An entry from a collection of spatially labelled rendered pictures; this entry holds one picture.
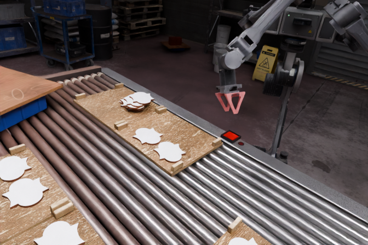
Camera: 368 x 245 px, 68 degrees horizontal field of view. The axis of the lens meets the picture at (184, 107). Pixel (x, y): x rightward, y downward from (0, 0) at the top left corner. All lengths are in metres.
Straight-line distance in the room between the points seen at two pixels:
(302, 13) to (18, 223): 1.58
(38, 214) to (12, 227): 0.07
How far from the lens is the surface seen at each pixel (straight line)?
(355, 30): 1.24
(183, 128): 1.41
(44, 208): 1.06
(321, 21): 1.71
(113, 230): 0.98
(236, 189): 1.14
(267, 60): 4.78
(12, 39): 5.49
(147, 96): 1.57
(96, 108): 1.59
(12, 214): 1.08
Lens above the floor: 1.69
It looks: 28 degrees down
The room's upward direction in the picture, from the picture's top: 6 degrees clockwise
